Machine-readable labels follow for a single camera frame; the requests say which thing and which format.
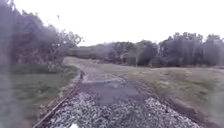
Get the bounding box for dense trees and bushes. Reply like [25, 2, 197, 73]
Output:
[0, 0, 84, 74]

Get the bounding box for grass field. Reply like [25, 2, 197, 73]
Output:
[64, 56, 224, 128]

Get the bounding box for grass verge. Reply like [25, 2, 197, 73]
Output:
[0, 63, 82, 128]

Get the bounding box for grey gravel path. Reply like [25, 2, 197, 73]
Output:
[32, 61, 204, 128]

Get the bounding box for row of trees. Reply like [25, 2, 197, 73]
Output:
[66, 31, 224, 68]

